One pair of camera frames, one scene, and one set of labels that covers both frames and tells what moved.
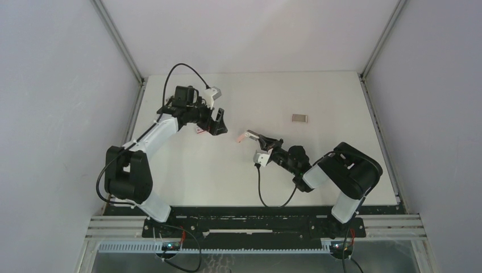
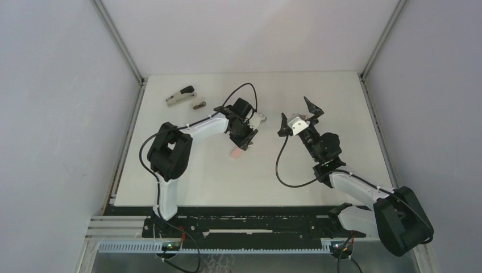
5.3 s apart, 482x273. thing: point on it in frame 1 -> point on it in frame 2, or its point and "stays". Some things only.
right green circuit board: [336, 248] stays
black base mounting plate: [253, 225] stays
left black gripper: [216, 127] -> [242, 143]
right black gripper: [267, 143] -> [313, 121]
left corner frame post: [130, 58] stays
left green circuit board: [171, 246] stays
